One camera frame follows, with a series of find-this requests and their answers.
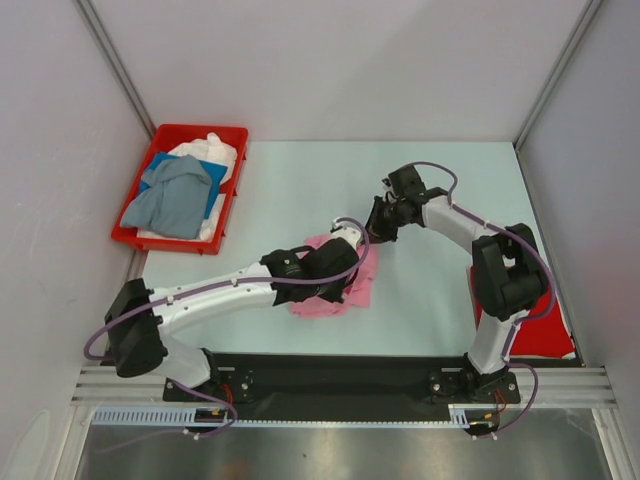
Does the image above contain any right aluminium corner post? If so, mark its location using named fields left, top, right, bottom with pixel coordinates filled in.
left=512, top=0, right=607, bottom=154

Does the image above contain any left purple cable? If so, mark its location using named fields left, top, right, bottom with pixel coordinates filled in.
left=83, top=216, right=371, bottom=441

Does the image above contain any white t shirt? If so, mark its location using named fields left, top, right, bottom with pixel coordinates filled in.
left=169, top=147, right=235, bottom=239

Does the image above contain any slotted cable duct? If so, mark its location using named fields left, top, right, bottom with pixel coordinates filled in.
left=93, top=406, right=233, bottom=428
left=449, top=404, right=500, bottom=428

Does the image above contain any purple cable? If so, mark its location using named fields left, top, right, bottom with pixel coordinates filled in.
left=83, top=216, right=371, bottom=441
left=399, top=160, right=558, bottom=440

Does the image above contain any blue t shirt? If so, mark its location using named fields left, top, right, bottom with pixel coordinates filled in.
left=136, top=153, right=229, bottom=219

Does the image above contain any right slotted cable duct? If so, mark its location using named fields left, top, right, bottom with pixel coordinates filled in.
left=449, top=404, right=500, bottom=428

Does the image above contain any left aluminium corner post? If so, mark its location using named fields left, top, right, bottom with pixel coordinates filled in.
left=72, top=0, right=156, bottom=139

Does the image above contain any red folded t shirt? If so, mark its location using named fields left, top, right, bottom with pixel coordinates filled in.
left=467, top=267, right=575, bottom=359

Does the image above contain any pink t shirt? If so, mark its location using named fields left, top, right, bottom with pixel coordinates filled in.
left=289, top=246, right=379, bottom=319

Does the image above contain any left slotted cable duct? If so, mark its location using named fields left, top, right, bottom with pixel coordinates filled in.
left=93, top=406, right=233, bottom=428

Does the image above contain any grey t shirt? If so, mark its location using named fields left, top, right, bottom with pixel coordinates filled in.
left=119, top=155, right=212, bottom=240

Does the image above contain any aluminium corner post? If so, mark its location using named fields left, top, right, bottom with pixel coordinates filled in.
left=72, top=0, right=156, bottom=139
left=512, top=0, right=607, bottom=154

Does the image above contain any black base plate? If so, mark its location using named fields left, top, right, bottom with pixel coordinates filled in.
left=99, top=352, right=584, bottom=421

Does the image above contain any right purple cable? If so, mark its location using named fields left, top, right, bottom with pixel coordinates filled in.
left=399, top=160, right=558, bottom=440

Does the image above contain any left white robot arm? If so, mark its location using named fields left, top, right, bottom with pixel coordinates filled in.
left=105, top=226, right=370, bottom=400

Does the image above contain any aluminium frame rail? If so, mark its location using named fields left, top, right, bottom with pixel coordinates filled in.
left=71, top=365, right=617, bottom=409

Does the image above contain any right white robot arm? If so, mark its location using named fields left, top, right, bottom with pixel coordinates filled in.
left=366, top=162, right=550, bottom=401

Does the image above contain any red plastic bin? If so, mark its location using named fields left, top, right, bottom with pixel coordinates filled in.
left=111, top=124, right=249, bottom=255

